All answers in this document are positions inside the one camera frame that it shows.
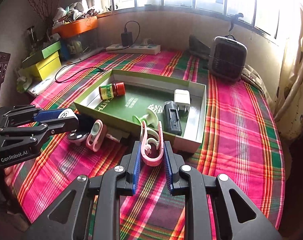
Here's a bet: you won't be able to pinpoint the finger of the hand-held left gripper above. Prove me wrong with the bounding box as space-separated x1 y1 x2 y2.
0 105 67 128
0 116 79 150

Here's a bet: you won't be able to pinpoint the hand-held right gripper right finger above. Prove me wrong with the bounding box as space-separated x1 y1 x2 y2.
163 142 283 240

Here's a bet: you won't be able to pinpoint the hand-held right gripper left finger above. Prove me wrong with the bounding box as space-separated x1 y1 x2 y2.
24 141 141 240

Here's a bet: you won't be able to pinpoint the white round container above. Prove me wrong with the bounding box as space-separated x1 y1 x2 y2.
57 108 77 122

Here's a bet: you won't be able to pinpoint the pink plastic clip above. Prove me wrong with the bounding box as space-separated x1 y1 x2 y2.
86 119 103 152
141 120 165 167

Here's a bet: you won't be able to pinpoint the black and white oval gadget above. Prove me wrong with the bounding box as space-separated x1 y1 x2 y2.
67 129 88 146

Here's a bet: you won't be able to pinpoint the black battery charger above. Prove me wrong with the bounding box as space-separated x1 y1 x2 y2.
163 100 183 135

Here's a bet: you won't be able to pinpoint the green cardboard box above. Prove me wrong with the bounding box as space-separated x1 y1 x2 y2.
74 69 207 153

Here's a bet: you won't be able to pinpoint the green and white spool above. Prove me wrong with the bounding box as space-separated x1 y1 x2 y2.
132 106 164 128

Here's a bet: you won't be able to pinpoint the red-capped brown bottle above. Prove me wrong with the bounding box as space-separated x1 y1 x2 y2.
99 82 126 101

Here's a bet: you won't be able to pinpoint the white power adapter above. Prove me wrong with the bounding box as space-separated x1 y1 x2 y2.
173 89 191 117

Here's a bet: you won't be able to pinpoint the white plastic bag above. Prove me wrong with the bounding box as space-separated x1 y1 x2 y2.
16 75 52 97

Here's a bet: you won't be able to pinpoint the yellow box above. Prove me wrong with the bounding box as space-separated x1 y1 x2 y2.
35 52 62 81

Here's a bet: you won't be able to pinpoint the pink green plaid blanket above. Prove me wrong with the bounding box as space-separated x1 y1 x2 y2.
12 49 285 240

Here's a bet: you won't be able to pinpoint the orange plastic tray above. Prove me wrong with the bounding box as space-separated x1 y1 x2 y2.
52 16 98 38

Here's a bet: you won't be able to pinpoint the dried twigs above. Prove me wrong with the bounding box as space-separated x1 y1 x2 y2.
22 0 67 24

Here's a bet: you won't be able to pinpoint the heap of plastic packets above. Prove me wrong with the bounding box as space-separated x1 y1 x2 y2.
53 2 102 23

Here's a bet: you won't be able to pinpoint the black plug-in charger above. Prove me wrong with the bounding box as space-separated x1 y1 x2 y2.
121 21 141 47

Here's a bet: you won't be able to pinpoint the white power strip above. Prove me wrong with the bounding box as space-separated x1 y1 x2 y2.
106 42 161 55

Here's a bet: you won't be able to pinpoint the small grey heater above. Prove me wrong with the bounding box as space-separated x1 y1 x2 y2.
208 35 248 82

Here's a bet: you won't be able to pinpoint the pale patterned cloth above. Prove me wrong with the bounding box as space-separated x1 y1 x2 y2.
241 64 265 88

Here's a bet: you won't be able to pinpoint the cream heart-print curtain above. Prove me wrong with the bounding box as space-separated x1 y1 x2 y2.
274 2 303 140

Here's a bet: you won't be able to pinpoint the black cable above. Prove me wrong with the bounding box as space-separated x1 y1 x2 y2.
55 66 104 83

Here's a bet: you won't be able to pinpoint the cream rattan frame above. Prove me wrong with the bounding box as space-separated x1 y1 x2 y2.
274 52 303 120

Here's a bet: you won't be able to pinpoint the black window handle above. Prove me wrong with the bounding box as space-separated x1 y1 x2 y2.
229 12 244 32

